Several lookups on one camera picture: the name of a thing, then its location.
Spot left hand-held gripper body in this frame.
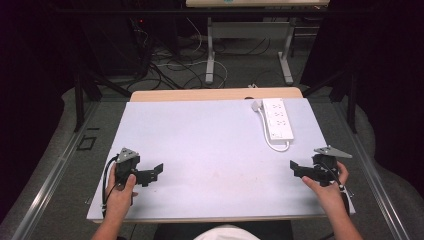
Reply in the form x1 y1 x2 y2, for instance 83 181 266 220
114 147 141 191

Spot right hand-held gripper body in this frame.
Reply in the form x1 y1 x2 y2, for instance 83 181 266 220
311 144 353 188

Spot person's right hand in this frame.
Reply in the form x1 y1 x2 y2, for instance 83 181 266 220
301 161 350 214

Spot person's left hand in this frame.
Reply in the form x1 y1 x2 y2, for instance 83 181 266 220
104 163 139 222

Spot white power strip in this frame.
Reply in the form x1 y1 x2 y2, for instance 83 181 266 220
261 97 295 145

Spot white table cover sheet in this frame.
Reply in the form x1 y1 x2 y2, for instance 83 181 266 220
86 97 356 222

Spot person's dark trousers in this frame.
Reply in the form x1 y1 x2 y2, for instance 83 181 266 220
152 220 295 240

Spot black metal stand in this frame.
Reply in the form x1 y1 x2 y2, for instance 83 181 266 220
301 64 359 135
73 64 133 133

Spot white power plug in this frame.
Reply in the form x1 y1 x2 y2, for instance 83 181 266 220
250 99 265 113

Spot person's white shirt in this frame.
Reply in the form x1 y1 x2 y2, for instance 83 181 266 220
193 224 262 240

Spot dark computer tower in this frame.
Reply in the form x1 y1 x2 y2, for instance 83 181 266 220
81 13 151 79

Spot white desk with metal legs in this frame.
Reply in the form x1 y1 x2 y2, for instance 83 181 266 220
185 0 331 86

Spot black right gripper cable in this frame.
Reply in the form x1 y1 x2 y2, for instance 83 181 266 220
320 161 355 217

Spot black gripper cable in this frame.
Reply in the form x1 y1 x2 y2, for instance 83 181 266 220
320 161 355 217
101 154 120 218

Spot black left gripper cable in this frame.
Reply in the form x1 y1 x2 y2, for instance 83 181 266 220
101 154 120 218

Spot aluminium floor rail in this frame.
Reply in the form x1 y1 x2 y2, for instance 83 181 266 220
333 99 411 240
9 99 101 240

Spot white power strip cable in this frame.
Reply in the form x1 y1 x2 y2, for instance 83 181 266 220
258 109 291 153

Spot tangle of floor cables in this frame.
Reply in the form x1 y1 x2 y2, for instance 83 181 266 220
126 18 278 92

